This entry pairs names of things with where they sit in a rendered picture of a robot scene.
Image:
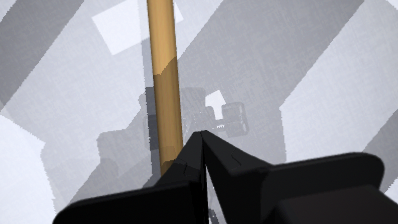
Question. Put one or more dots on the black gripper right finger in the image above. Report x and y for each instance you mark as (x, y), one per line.
(248, 188)

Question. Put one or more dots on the long scraper with wooden handle and dark grey blade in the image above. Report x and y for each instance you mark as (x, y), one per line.
(165, 79)

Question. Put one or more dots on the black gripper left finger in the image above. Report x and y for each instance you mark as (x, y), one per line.
(178, 197)

